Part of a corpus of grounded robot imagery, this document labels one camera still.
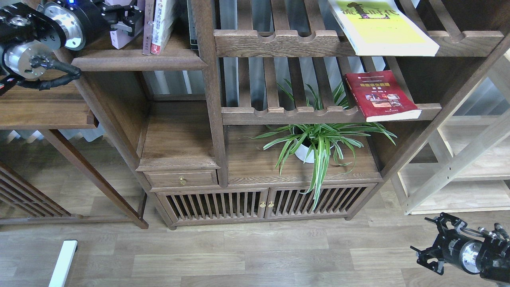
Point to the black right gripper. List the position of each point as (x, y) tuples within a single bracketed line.
[(450, 247)]

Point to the red cover book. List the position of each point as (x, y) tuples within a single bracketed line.
[(380, 98)]

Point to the brown spine upright book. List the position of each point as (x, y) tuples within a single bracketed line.
[(148, 26)]

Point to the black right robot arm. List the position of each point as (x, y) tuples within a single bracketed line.
[(494, 256)]

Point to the yellow green cover book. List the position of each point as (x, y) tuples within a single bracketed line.
[(379, 28)]

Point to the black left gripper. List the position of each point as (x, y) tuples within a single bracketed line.
[(84, 20)]

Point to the dark wooden bookshelf cabinet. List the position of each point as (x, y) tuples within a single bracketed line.
[(195, 113)]

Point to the light wooden shelf rack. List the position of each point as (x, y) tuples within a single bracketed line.
[(469, 169)]

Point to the pale lavender white book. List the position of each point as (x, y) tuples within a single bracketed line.
[(120, 37)]

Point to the white red upright book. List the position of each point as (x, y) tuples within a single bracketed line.
[(165, 14)]

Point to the white plant pot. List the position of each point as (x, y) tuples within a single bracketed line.
[(305, 151)]

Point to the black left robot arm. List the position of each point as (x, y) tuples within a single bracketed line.
[(29, 36)]

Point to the white bar on floor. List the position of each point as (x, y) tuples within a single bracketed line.
[(63, 264)]

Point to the dark thin upright book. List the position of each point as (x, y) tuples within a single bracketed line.
[(192, 27)]

